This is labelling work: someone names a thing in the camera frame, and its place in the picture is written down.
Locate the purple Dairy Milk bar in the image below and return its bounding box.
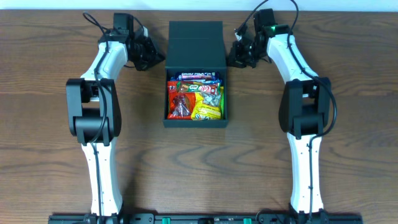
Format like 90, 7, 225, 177
175, 72, 217, 81

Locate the blue Oreo cookie pack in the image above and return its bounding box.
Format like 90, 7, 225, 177
169, 72, 222, 84

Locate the black gift box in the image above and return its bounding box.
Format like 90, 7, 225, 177
164, 21, 228, 128

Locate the red green KitKat bar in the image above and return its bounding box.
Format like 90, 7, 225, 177
177, 82, 220, 95

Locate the red candy bag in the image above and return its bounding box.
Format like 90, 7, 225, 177
167, 81, 196, 120

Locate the yellow Hacks candy bag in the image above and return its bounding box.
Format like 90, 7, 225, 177
191, 93, 221, 120

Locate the green Haribo gummy bag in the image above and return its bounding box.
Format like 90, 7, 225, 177
220, 86, 224, 119

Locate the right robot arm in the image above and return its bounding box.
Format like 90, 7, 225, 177
227, 9, 335, 222

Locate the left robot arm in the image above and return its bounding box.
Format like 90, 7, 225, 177
66, 12, 165, 223

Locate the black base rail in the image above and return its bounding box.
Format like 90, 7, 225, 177
48, 213, 364, 224

